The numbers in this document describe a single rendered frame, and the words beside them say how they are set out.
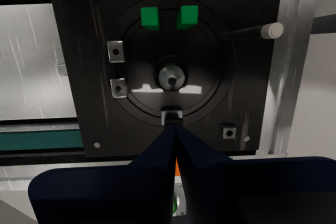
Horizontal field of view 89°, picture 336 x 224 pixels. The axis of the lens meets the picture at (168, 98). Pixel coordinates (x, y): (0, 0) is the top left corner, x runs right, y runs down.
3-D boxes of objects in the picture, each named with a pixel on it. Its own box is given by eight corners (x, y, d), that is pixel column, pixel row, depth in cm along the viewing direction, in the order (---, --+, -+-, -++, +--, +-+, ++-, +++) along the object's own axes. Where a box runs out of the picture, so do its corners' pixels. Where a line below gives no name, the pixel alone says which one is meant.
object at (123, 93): (130, 93, 19) (127, 97, 17) (116, 94, 19) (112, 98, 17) (127, 75, 18) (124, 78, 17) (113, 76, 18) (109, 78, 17)
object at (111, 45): (128, 60, 18) (125, 62, 16) (113, 61, 18) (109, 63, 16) (126, 40, 17) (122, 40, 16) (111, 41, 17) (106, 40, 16)
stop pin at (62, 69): (84, 70, 24) (69, 76, 20) (75, 71, 24) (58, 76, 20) (82, 60, 24) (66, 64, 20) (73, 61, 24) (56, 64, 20)
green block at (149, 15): (160, 30, 17) (158, 25, 12) (148, 31, 17) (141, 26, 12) (159, 17, 16) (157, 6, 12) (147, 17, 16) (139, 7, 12)
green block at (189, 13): (188, 29, 17) (198, 23, 12) (176, 29, 17) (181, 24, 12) (188, 16, 16) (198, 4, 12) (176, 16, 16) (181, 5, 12)
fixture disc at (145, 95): (225, 118, 22) (231, 126, 20) (116, 123, 22) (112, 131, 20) (234, -5, 18) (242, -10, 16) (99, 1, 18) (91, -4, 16)
